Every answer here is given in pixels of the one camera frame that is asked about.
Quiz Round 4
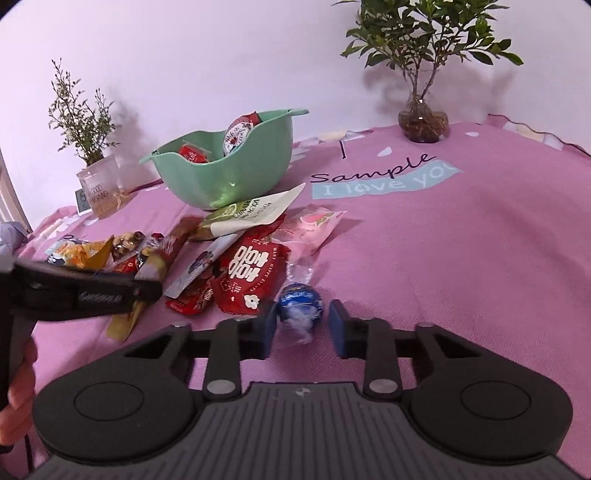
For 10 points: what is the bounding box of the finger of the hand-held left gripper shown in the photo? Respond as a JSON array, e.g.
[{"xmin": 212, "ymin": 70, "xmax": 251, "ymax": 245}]
[{"xmin": 124, "ymin": 275, "xmax": 163, "ymax": 315}]

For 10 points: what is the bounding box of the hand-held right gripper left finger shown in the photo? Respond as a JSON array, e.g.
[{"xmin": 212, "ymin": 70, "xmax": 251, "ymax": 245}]
[{"xmin": 124, "ymin": 300, "xmax": 278, "ymax": 401}]

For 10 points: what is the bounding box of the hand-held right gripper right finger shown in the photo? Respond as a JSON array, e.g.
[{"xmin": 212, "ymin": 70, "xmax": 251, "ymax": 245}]
[{"xmin": 327, "ymin": 299, "xmax": 483, "ymax": 400}]

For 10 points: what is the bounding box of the blue foil chocolate ball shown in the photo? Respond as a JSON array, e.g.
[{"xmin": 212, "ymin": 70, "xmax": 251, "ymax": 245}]
[{"xmin": 276, "ymin": 258, "xmax": 326, "ymax": 344}]

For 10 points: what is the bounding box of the red packet with white letters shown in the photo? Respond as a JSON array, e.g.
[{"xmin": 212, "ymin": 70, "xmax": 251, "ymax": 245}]
[{"xmin": 213, "ymin": 220, "xmax": 291, "ymax": 315}]

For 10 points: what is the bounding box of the small red snack packet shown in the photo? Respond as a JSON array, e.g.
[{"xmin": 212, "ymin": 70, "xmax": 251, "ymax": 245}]
[{"xmin": 179, "ymin": 142, "xmax": 212, "ymax": 164}]

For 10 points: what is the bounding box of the green plastic bowl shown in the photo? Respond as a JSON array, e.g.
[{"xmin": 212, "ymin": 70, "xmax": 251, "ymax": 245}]
[{"xmin": 139, "ymin": 108, "xmax": 309, "ymax": 210}]

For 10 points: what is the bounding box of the red white snack packet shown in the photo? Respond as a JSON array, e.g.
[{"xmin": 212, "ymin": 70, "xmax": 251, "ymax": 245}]
[{"xmin": 223, "ymin": 112, "xmax": 265, "ymax": 157}]

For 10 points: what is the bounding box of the person's left hand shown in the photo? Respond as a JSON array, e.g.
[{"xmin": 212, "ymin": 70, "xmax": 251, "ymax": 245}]
[{"xmin": 0, "ymin": 339, "xmax": 38, "ymax": 446}]

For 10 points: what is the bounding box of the yellow snack packet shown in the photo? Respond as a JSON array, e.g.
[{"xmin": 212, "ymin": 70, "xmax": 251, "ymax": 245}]
[{"xmin": 105, "ymin": 300, "xmax": 149, "ymax": 343}]

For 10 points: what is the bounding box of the yellow chip bag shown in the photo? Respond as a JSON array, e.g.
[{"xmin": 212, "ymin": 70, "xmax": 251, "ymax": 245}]
[{"xmin": 45, "ymin": 236, "xmax": 115, "ymax": 272}]

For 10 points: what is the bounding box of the nut snack packet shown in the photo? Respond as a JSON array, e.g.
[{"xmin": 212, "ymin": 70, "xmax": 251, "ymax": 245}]
[{"xmin": 111, "ymin": 231, "xmax": 147, "ymax": 275}]

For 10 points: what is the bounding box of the white purple printed packet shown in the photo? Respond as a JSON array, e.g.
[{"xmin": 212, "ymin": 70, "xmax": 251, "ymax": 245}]
[{"xmin": 163, "ymin": 233, "xmax": 242, "ymax": 299}]

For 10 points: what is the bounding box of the brown long snack packet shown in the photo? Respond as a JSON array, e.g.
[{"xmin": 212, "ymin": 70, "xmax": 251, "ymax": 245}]
[{"xmin": 157, "ymin": 216, "xmax": 206, "ymax": 271}]

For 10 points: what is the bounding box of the light blue cloth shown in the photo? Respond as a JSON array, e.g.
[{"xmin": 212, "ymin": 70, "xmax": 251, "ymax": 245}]
[{"xmin": 0, "ymin": 220, "xmax": 27, "ymax": 273}]

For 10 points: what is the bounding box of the pink patterned curtain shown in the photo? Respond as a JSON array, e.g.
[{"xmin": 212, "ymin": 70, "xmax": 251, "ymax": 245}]
[{"xmin": 0, "ymin": 148, "xmax": 33, "ymax": 234}]

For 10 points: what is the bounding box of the pink snack packet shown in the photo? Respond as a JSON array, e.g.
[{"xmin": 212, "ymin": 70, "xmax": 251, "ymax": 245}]
[{"xmin": 272, "ymin": 205, "xmax": 348, "ymax": 264}]

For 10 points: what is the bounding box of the thin plant in frosted cup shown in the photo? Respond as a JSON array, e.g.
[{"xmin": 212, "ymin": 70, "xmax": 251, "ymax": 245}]
[{"xmin": 48, "ymin": 59, "xmax": 122, "ymax": 220}]

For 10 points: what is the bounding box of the white green snack packet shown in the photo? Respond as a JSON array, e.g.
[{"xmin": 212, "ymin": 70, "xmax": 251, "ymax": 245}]
[{"xmin": 187, "ymin": 182, "xmax": 307, "ymax": 241}]

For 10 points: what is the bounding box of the pink printed cloth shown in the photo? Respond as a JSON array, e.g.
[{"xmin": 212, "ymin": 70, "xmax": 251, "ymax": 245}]
[{"xmin": 0, "ymin": 113, "xmax": 591, "ymax": 480}]

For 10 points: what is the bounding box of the leafy plant in glass vase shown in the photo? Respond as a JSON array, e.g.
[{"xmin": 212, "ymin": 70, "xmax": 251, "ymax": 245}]
[{"xmin": 333, "ymin": 0, "xmax": 525, "ymax": 144}]

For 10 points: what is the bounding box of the black cable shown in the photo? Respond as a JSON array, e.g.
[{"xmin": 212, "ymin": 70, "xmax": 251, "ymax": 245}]
[{"xmin": 21, "ymin": 431, "xmax": 35, "ymax": 480}]

